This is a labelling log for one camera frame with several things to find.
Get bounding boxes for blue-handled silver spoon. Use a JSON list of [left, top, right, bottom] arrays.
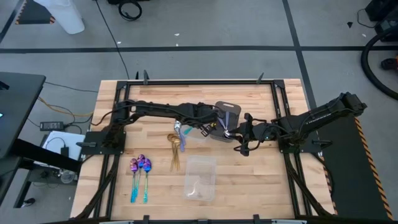
[[174, 120, 187, 153], [223, 111, 232, 139]]

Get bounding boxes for small black hazard-edged mat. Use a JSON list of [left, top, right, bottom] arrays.
[[14, 0, 57, 26]]

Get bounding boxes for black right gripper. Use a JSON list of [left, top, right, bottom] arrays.
[[230, 113, 276, 157]]

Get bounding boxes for wooden sticks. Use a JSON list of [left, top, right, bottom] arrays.
[[174, 141, 182, 171]]

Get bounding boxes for red and black tool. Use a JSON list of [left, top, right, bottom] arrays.
[[381, 57, 398, 72]]

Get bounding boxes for thick black hose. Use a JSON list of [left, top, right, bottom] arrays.
[[360, 30, 398, 102]]

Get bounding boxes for black power adapter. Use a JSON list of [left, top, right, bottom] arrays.
[[39, 121, 65, 132]]

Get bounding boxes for white paper sheet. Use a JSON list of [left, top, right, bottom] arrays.
[[42, 130, 86, 161]]

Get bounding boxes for yellow cable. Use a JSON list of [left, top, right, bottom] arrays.
[[37, 96, 94, 118]]

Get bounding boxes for long black floor cable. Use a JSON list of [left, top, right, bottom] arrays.
[[94, 0, 131, 80]]

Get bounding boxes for white cylindrical object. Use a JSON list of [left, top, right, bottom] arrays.
[[33, 0, 86, 35]]

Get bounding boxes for black desk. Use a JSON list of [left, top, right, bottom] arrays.
[[0, 72, 84, 208]]

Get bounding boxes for grey translucent plastic bin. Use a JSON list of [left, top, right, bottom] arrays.
[[207, 100, 243, 143]]

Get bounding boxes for clear plastic bin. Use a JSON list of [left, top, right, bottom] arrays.
[[183, 154, 218, 202], [181, 123, 216, 143]]

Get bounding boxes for black metal table frame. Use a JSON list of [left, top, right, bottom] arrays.
[[71, 79, 336, 224]]

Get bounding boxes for black equipment case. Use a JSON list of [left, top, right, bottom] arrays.
[[365, 0, 398, 43]]

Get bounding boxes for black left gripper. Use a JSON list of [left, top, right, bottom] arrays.
[[190, 102, 220, 138]]

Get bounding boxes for coiled black cable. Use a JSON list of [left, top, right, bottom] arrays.
[[117, 0, 143, 22]]

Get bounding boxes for clear round cup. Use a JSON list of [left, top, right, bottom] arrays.
[[60, 170, 76, 185]]

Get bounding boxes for thin black floor cable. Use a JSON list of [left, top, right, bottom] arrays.
[[44, 81, 100, 93]]

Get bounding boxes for large black hazard-striped mat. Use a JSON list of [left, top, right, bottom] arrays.
[[316, 114, 395, 222]]

